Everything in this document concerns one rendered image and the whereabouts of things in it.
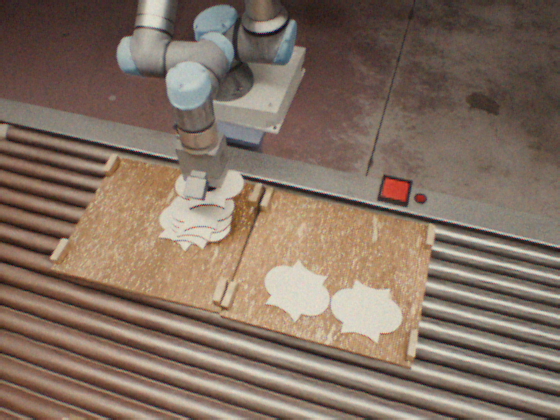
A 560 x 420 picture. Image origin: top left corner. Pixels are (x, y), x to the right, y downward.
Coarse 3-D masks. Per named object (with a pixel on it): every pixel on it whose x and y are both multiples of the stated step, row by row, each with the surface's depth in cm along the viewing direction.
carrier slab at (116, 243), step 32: (128, 160) 132; (96, 192) 127; (128, 192) 126; (160, 192) 126; (96, 224) 121; (128, 224) 121; (96, 256) 116; (128, 256) 116; (160, 256) 116; (192, 256) 115; (224, 256) 115; (128, 288) 111; (160, 288) 111; (192, 288) 111
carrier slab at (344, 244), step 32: (256, 224) 120; (288, 224) 120; (320, 224) 120; (352, 224) 119; (384, 224) 119; (416, 224) 119; (256, 256) 115; (288, 256) 115; (320, 256) 115; (352, 256) 115; (384, 256) 114; (416, 256) 114; (256, 288) 111; (352, 288) 110; (384, 288) 110; (416, 288) 110; (256, 320) 106; (288, 320) 106; (320, 320) 106; (416, 320) 106; (352, 352) 103; (384, 352) 102
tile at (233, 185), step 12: (180, 180) 112; (228, 180) 112; (240, 180) 112; (180, 192) 111; (216, 192) 110; (228, 192) 110; (240, 192) 111; (192, 204) 109; (204, 204) 109; (216, 204) 109
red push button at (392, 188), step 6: (390, 180) 128; (396, 180) 127; (384, 186) 127; (390, 186) 127; (396, 186) 126; (402, 186) 126; (408, 186) 127; (384, 192) 125; (390, 192) 125; (396, 192) 125; (402, 192) 125; (396, 198) 124; (402, 198) 124
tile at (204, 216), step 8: (176, 200) 120; (184, 200) 120; (176, 208) 119; (184, 208) 119; (200, 208) 119; (208, 208) 119; (216, 208) 119; (232, 208) 119; (176, 216) 118; (184, 216) 118; (192, 216) 118; (200, 216) 118; (208, 216) 118; (216, 216) 118; (224, 216) 117; (184, 224) 116; (192, 224) 116; (200, 224) 116; (208, 224) 116; (216, 224) 116
